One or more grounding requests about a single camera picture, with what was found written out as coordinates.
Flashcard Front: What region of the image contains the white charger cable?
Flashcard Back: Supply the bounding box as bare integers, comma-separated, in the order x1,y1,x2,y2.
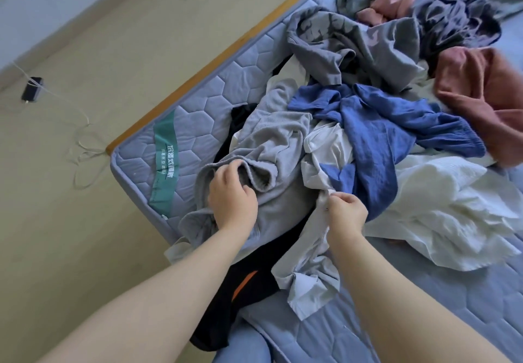
10,60,112,190

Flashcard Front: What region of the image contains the person's left hand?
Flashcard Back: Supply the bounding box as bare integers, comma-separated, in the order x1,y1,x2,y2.
208,158,260,233

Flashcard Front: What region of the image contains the black garment with print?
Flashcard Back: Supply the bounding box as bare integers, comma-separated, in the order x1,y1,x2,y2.
190,104,313,352

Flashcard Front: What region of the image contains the person's right forearm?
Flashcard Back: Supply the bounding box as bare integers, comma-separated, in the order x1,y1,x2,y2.
327,232,512,363

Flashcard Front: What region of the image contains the person's left forearm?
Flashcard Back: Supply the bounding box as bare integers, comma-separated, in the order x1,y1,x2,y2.
41,223,254,363

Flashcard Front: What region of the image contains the blue garment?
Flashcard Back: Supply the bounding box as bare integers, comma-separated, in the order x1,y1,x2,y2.
288,83,487,222

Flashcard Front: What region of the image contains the blue quilted mattress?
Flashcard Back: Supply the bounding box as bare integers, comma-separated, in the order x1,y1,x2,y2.
106,0,523,363

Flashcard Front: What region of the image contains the grey hooded garment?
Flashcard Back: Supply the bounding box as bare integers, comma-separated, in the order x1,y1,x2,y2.
163,52,328,265

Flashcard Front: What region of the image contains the grey printed t-shirt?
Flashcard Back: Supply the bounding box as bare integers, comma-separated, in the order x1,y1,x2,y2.
284,5,426,94

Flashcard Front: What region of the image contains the dark purple garment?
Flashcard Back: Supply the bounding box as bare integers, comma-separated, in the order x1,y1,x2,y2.
412,0,503,59

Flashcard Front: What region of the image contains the person's right hand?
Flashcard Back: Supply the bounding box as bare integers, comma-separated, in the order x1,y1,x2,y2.
327,192,370,242

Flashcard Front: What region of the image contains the cream white shirt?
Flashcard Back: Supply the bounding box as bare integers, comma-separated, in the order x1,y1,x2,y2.
363,153,523,272

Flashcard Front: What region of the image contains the pink red garment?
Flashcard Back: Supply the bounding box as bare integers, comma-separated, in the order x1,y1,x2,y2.
433,45,523,167

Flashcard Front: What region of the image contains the light grey shirt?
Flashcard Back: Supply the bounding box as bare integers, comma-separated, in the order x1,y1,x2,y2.
270,117,361,323

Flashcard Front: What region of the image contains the black charger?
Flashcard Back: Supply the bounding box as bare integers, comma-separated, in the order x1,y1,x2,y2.
20,76,44,104

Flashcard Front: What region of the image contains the pink pajama shirt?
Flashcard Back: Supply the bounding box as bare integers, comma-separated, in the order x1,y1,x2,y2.
355,0,424,27

